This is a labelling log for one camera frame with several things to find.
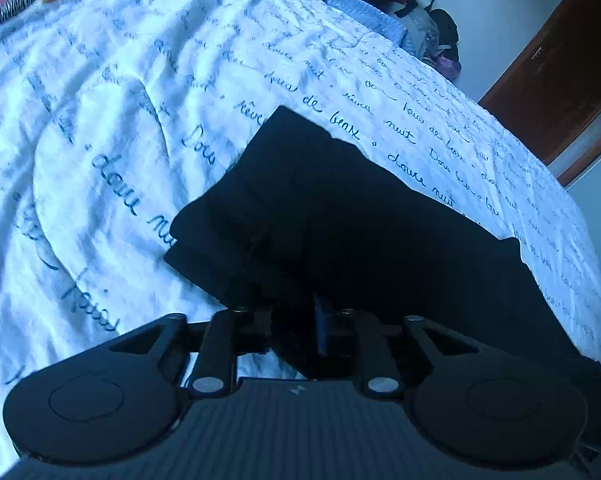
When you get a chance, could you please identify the black pants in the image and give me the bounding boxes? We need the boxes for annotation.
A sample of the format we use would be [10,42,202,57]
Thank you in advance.
[165,107,601,448]

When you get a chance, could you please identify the white bedsheet with blue script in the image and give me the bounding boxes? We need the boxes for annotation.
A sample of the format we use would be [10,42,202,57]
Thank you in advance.
[0,0,601,477]

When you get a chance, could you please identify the brown wooden door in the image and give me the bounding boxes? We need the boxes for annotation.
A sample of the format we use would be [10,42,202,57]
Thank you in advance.
[479,0,601,165]

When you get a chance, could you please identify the light blue blanket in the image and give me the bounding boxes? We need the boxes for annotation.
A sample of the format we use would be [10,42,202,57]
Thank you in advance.
[324,0,416,56]

